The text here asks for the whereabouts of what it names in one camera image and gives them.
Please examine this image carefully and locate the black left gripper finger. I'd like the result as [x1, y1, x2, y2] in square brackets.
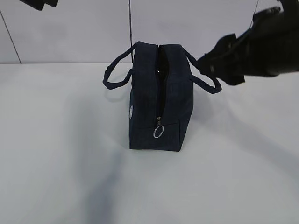
[20, 0, 45, 11]
[45, 0, 58, 7]

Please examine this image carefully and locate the dark navy fabric bag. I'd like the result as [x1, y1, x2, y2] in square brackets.
[103, 42, 222, 152]

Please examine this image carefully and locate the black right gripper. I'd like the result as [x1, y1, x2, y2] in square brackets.
[197, 0, 299, 85]

